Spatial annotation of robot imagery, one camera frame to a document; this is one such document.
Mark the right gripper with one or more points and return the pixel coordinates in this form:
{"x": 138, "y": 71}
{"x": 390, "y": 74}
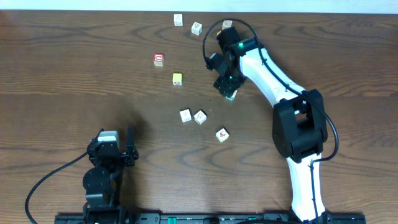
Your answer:
{"x": 226, "y": 87}

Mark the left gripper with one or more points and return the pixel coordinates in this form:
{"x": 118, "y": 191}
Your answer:
{"x": 116, "y": 156}

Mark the teal edged white block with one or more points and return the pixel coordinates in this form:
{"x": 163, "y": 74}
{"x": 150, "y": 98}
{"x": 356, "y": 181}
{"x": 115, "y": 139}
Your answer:
{"x": 232, "y": 97}

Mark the green edged white block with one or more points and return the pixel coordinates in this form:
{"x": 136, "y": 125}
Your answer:
{"x": 200, "y": 117}

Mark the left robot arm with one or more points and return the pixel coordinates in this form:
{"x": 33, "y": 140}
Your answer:
{"x": 103, "y": 182}

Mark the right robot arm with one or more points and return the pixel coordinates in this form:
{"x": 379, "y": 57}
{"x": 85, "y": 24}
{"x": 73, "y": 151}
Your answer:
{"x": 298, "y": 125}

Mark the yellow top soccer block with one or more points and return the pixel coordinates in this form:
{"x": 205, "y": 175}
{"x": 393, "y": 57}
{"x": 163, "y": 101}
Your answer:
{"x": 177, "y": 79}

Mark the white block brown picture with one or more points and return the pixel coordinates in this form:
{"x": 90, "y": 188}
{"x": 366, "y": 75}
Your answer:
{"x": 222, "y": 135}

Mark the white block number three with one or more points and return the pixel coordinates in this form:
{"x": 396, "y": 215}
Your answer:
{"x": 197, "y": 28}

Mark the red top block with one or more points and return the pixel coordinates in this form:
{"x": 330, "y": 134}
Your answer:
{"x": 158, "y": 60}

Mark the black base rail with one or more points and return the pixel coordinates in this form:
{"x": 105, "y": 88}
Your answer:
{"x": 148, "y": 218}

